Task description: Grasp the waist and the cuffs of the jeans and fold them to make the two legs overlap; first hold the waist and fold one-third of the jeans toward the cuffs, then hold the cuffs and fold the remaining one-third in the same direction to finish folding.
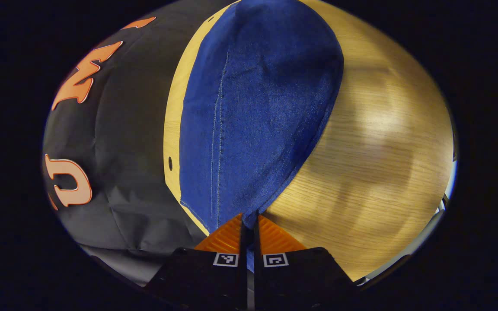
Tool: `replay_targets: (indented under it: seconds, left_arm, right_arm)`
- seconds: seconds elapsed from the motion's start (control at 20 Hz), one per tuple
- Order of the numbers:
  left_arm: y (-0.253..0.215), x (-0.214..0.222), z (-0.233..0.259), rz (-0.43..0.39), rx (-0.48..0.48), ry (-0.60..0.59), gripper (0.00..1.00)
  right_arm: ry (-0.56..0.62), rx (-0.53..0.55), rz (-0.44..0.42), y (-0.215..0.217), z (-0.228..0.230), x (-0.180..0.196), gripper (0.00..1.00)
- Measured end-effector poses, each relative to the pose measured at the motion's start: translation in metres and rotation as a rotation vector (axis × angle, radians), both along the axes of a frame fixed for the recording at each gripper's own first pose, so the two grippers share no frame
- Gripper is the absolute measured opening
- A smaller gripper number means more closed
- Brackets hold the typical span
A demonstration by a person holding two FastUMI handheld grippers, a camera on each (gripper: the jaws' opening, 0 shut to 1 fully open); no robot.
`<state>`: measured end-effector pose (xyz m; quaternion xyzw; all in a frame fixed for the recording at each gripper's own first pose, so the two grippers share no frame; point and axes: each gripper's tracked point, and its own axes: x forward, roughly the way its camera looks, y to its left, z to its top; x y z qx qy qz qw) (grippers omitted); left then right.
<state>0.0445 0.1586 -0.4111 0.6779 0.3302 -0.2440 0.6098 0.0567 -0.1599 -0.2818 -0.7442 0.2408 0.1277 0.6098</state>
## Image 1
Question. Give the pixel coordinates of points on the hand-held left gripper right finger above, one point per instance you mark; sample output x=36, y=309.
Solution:
x=257, y=242

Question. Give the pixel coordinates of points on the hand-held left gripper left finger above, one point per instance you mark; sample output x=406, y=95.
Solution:
x=244, y=250

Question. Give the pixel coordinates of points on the blue denim jeans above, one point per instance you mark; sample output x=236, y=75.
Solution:
x=257, y=108

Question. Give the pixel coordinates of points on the black backdrop cloth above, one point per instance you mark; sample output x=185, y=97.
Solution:
x=132, y=129

